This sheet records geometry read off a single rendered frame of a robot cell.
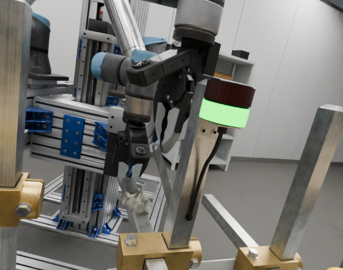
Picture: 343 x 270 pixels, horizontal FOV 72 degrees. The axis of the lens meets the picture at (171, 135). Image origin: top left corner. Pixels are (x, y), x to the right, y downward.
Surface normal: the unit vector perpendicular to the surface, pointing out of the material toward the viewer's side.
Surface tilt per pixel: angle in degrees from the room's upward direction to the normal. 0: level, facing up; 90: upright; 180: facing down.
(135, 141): 30
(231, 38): 90
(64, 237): 0
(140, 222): 0
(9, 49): 90
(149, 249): 0
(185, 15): 91
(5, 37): 90
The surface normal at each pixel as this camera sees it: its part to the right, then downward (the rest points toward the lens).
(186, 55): 0.62, 0.29
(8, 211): 0.31, 0.28
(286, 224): -0.93, -0.11
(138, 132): 0.29, -0.70
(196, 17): -0.12, 0.21
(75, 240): 0.20, -0.95
